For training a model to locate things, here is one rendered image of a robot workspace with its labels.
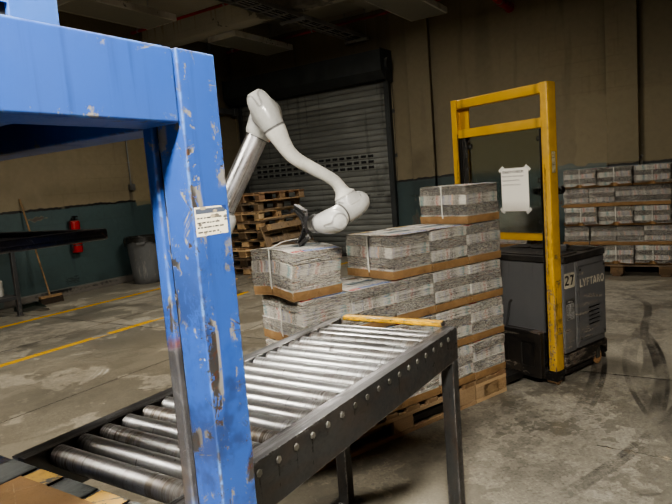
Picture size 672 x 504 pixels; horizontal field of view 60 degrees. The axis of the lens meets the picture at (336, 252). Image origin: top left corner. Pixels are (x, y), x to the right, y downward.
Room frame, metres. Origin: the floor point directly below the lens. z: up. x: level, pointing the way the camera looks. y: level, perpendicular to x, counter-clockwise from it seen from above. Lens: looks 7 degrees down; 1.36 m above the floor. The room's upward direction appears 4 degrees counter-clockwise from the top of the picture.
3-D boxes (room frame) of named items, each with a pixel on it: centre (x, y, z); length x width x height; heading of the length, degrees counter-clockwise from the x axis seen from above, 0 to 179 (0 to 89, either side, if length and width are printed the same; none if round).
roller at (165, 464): (1.24, 0.46, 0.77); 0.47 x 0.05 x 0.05; 57
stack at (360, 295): (3.13, -0.18, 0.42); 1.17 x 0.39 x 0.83; 126
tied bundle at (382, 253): (3.21, -0.28, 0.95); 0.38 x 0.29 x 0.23; 38
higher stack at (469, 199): (3.56, -0.76, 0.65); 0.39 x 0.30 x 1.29; 36
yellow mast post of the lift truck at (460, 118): (4.08, -0.92, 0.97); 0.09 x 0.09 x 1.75; 36
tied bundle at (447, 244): (3.38, -0.52, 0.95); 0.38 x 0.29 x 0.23; 36
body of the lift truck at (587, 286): (4.03, -1.41, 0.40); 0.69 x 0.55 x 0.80; 36
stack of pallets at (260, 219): (9.82, 1.17, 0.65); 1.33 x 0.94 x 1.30; 151
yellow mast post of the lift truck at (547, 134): (3.55, -1.31, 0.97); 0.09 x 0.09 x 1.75; 36
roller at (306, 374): (1.74, 0.14, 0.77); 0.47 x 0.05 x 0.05; 57
